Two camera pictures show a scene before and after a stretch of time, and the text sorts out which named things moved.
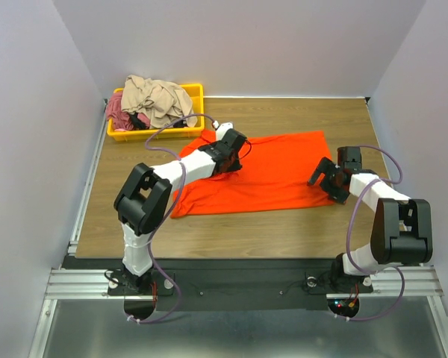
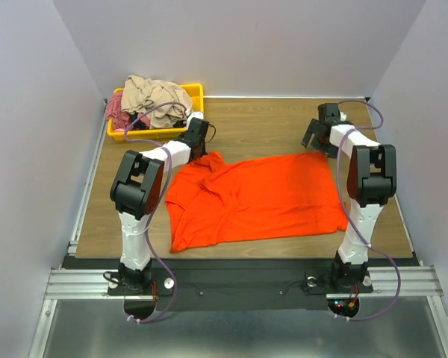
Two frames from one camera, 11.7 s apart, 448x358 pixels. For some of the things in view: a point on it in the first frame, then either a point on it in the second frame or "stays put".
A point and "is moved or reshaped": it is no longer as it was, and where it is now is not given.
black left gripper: [231, 159] -> [188, 139]
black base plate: [229, 284] stays put
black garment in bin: [137, 123] stays put
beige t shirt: [160, 103] stays put
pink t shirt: [119, 120] stays put
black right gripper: [328, 178] -> [317, 130]
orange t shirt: [275, 173] is moved or reshaped
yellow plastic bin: [198, 103] stays put
